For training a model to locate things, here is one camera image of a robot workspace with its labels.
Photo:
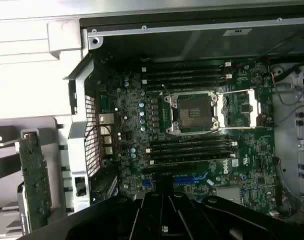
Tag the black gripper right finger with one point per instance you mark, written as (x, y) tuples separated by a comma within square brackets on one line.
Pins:
[(217, 220)]

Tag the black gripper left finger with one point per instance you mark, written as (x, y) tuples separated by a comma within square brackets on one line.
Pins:
[(116, 220)]

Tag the silver chipset heatsink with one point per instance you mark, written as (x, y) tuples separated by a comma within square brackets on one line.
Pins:
[(228, 193)]

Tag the blue expansion slot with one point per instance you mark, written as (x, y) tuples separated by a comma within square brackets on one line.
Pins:
[(183, 180)]

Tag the black expansion slot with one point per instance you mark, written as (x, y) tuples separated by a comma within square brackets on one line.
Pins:
[(166, 170)]

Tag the green motherboard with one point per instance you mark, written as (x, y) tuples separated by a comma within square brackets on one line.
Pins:
[(254, 160)]

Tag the black RAM slot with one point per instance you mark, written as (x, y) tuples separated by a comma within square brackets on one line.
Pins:
[(186, 72), (186, 66), (191, 147), (186, 84), (191, 153), (186, 78), (191, 140)]

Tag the CPU socket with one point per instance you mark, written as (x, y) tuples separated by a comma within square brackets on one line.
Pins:
[(194, 112)]

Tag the silver socket cover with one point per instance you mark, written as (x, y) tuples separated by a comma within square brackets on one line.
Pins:
[(254, 107)]

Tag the grey parts rack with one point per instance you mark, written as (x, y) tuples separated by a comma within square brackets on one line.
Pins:
[(45, 123)]

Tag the black open PC case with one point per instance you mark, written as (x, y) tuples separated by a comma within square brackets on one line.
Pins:
[(80, 100)]

